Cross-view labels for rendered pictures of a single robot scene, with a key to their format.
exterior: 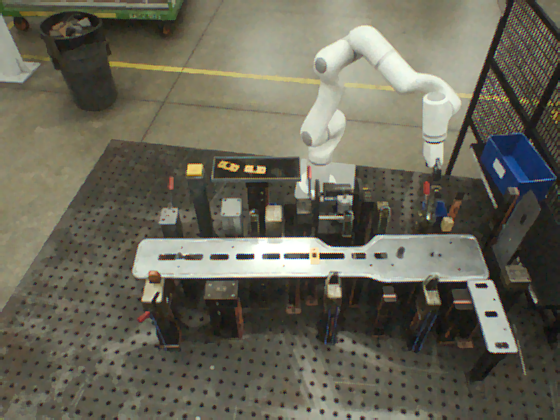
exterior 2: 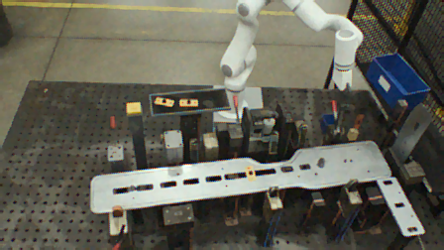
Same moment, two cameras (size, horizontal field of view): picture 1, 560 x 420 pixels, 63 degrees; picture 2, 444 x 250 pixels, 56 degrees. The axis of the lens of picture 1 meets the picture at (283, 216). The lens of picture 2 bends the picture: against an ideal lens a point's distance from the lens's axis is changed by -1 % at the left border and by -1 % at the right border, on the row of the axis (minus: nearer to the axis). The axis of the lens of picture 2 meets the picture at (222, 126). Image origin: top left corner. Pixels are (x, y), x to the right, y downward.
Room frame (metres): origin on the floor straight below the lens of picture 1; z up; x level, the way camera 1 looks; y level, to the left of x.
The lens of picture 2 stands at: (0.05, 0.30, 2.57)
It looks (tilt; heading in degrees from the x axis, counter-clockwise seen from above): 49 degrees down; 345
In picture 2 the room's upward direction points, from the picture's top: 5 degrees clockwise
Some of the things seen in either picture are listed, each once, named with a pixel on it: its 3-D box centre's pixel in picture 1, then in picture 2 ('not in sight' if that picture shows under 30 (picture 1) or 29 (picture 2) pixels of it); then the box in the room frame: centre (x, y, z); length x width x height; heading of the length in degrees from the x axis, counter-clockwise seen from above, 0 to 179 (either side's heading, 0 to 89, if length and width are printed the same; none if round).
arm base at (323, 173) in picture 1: (318, 171); (233, 96); (1.69, -0.18, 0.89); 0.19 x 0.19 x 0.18
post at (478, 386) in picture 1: (486, 363); (397, 244); (0.70, -0.74, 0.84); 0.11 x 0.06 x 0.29; 0
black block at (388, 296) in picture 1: (383, 313); (311, 215); (0.91, -0.40, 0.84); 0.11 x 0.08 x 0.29; 0
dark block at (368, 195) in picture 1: (361, 228); (280, 144); (1.30, -0.35, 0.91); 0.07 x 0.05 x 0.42; 0
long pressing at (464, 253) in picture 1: (309, 258); (246, 176); (1.07, -0.10, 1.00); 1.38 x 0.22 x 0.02; 90
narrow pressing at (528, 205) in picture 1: (515, 229); (409, 134); (1.07, -0.85, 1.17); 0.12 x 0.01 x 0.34; 0
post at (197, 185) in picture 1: (202, 207); (138, 140); (1.41, 0.37, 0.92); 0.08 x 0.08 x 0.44; 0
